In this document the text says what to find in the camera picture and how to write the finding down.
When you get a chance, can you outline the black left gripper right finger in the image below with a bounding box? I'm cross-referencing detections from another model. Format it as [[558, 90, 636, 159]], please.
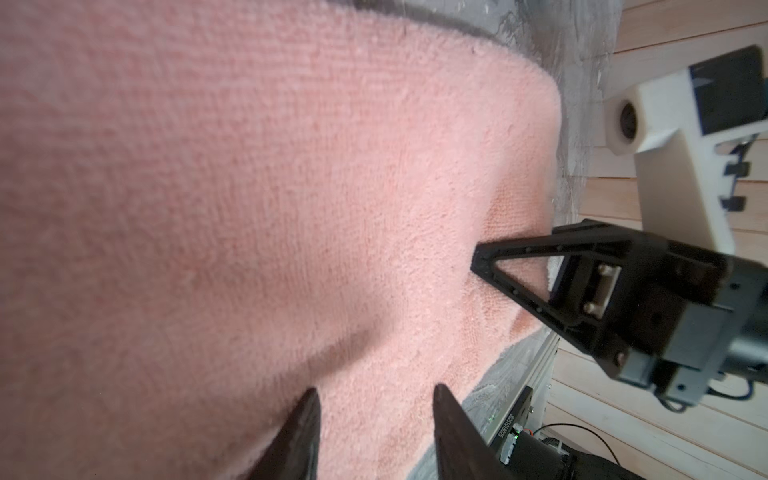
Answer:
[[433, 383, 513, 480]]

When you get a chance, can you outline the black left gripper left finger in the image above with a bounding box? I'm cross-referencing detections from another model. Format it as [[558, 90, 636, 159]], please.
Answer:
[[245, 387, 322, 480]]

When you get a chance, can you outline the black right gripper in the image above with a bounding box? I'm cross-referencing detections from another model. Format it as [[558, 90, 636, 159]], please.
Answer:
[[471, 220, 767, 405]]

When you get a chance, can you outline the pink towel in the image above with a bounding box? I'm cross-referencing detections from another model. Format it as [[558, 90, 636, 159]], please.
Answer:
[[1, 1, 561, 479]]

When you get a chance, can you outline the aluminium frame rail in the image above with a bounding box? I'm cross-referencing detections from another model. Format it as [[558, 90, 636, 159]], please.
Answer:
[[462, 327, 559, 445]]

